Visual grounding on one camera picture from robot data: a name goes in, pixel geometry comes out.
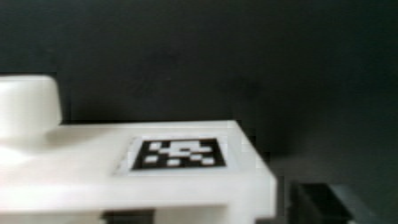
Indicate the white front drawer box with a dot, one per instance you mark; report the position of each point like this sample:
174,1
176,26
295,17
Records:
141,173

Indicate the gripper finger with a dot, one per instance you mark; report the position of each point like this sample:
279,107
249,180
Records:
327,205

